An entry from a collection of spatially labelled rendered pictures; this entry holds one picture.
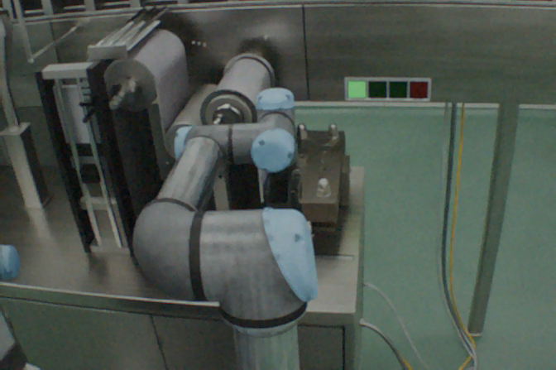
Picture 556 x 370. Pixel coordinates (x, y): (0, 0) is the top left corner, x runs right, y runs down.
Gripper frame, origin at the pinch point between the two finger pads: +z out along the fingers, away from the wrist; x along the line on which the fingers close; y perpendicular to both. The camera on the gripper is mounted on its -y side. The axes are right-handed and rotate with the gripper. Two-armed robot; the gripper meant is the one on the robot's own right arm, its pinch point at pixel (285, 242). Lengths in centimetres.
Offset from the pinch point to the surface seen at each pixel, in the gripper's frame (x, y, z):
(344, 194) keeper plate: -11.0, 36.0, 10.1
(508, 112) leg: -63, 72, 1
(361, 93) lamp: -15, 55, -12
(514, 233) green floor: -93, 145, 105
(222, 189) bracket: 18.6, 18.8, -1.8
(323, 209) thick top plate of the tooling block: -6.8, 19.5, 4.0
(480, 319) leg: -65, 72, 95
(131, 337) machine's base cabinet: 44, -3, 33
